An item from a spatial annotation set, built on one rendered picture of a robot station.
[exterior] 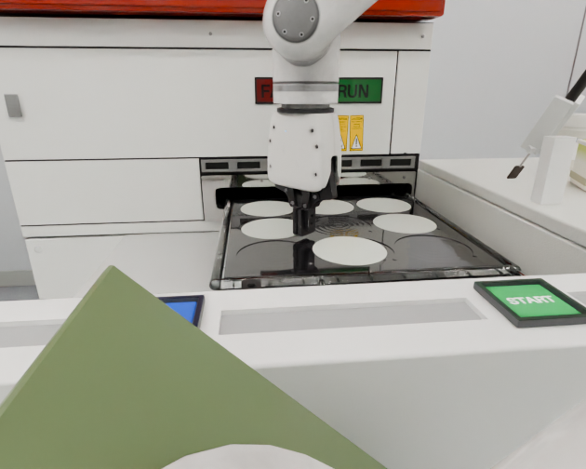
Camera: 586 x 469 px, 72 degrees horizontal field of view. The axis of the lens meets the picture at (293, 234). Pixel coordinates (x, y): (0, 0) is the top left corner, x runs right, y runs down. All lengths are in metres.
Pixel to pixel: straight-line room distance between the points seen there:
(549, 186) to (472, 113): 2.05
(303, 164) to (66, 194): 0.54
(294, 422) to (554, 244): 0.44
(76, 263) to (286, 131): 0.58
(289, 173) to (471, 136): 2.16
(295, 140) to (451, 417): 0.37
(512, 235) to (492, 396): 0.35
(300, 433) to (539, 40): 2.72
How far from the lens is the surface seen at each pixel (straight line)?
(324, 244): 0.56
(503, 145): 2.76
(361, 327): 0.27
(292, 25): 0.44
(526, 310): 0.32
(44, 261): 0.98
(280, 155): 0.55
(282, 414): 0.16
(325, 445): 0.18
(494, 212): 0.65
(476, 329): 0.29
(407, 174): 0.88
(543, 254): 0.57
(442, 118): 2.55
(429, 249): 0.58
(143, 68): 0.84
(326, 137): 0.51
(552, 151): 0.59
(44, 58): 0.89
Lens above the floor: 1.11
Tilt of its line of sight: 20 degrees down
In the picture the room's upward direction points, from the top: straight up
